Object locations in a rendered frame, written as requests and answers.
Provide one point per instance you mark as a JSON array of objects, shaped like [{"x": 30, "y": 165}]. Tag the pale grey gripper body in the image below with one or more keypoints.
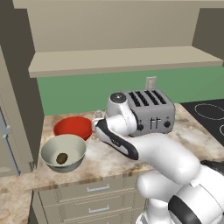
[{"x": 98, "y": 115}]

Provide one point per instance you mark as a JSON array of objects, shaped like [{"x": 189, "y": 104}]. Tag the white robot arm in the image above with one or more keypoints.
[{"x": 163, "y": 154}]

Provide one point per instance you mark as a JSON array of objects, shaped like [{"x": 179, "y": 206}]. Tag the red bowl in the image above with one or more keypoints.
[{"x": 73, "y": 127}]

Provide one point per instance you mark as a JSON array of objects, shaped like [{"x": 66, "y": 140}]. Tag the brown kiwi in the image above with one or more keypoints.
[{"x": 61, "y": 158}]

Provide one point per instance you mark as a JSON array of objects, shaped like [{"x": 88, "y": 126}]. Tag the pale grey bowl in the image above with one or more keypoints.
[{"x": 52, "y": 148}]

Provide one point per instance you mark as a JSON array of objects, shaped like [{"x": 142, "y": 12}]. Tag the silver four-slot toaster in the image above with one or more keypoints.
[{"x": 154, "y": 113}]

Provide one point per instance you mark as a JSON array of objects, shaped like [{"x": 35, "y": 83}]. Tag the beige shelf board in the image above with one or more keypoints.
[
  {"x": 122, "y": 61},
  {"x": 116, "y": 3}
]

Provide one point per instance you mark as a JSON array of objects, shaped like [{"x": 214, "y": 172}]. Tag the beige drawer front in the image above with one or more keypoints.
[
  {"x": 70, "y": 189},
  {"x": 73, "y": 211}
]

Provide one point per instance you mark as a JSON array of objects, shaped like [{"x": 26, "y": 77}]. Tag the beige tall cupboard door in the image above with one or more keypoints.
[{"x": 14, "y": 140}]

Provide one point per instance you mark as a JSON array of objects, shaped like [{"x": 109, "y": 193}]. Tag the black hob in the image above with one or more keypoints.
[{"x": 208, "y": 116}]

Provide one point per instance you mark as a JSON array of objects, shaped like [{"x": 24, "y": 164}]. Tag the white wall outlet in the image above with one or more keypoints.
[{"x": 151, "y": 82}]

